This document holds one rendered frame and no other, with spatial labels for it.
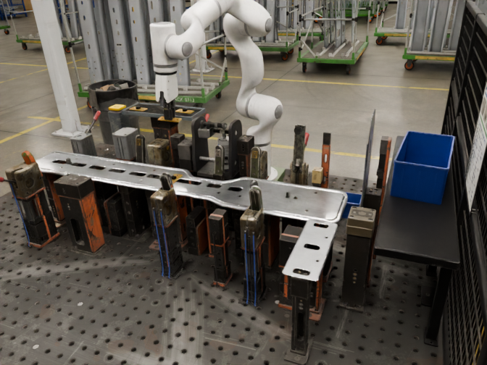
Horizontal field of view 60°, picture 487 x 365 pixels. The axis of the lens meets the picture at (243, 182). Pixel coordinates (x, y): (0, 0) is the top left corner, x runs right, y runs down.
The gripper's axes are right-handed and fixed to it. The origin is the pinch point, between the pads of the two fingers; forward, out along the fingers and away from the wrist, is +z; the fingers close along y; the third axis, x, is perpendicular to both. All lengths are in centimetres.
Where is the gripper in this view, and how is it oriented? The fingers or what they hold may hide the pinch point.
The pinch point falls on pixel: (169, 113)
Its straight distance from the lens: 160.4
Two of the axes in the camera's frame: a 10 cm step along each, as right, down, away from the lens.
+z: -0.1, 8.8, 4.8
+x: 9.7, 1.3, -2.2
